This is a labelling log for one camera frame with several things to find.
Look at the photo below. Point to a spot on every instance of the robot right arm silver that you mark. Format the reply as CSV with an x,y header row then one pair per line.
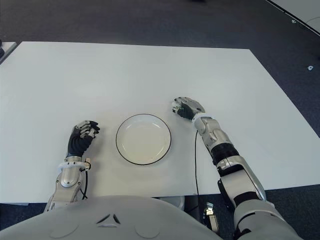
x,y
235,175

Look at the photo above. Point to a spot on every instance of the white plate black rim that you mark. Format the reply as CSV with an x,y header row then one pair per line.
x,y
143,140

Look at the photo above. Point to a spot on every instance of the robot left hand black silver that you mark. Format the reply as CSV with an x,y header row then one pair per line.
x,y
77,145

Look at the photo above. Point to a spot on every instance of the grey robot torso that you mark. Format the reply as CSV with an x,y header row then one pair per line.
x,y
107,220

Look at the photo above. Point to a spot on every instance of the small white floor piece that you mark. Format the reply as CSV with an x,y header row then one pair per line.
x,y
293,21
310,68

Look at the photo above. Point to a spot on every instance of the metal bracket under table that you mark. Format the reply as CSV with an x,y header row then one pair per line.
x,y
211,215

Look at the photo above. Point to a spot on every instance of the white rounded stand part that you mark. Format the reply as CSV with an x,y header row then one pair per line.
x,y
173,200

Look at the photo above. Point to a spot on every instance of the white neighbouring table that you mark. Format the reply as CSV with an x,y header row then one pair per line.
x,y
300,10

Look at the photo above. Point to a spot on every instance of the grey side table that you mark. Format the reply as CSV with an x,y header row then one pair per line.
x,y
8,48

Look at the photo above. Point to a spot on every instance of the robot right hand black silver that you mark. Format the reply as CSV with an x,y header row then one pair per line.
x,y
190,107

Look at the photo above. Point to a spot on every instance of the robot left arm silver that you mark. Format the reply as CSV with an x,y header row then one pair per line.
x,y
67,177

